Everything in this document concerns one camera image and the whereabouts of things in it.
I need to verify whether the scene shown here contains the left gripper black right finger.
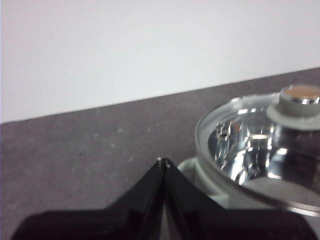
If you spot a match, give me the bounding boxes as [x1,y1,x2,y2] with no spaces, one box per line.
[161,158,316,240]

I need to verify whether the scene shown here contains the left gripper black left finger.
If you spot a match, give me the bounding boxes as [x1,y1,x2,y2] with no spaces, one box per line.
[9,157,165,240]

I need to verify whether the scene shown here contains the glass lid with green knob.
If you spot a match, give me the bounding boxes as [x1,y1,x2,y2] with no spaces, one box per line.
[194,84,320,219]

